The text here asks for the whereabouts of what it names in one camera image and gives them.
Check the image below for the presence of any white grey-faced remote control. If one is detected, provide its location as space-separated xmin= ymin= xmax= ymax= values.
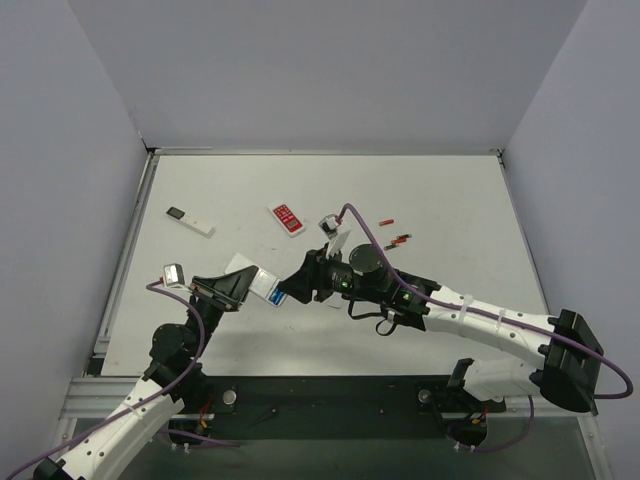
xmin=224 ymin=253 xmax=285 ymax=306

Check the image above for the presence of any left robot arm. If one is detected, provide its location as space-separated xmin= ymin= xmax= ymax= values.
xmin=32 ymin=266 xmax=259 ymax=479

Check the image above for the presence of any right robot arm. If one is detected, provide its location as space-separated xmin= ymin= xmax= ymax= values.
xmin=278 ymin=244 xmax=603 ymax=413

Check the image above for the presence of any red remote control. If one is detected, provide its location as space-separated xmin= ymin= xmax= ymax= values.
xmin=267 ymin=201 xmax=306 ymax=238

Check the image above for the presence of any slim white remote control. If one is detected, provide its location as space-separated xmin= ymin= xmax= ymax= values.
xmin=166 ymin=206 xmax=215 ymax=238

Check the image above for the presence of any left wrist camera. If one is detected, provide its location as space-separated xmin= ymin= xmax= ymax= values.
xmin=162 ymin=263 xmax=188 ymax=290

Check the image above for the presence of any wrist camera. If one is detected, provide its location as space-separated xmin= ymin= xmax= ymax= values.
xmin=162 ymin=263 xmax=188 ymax=290
xmin=319 ymin=214 xmax=351 ymax=260

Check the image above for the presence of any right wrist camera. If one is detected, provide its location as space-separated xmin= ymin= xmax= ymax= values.
xmin=319 ymin=214 xmax=351 ymax=260

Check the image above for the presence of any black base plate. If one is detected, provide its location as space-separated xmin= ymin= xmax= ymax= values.
xmin=168 ymin=375 xmax=506 ymax=446

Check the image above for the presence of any aluminium front rail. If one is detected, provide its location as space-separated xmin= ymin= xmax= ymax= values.
xmin=60 ymin=376 xmax=593 ymax=418

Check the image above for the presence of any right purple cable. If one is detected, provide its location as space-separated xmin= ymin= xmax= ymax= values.
xmin=334 ymin=202 xmax=632 ymax=454

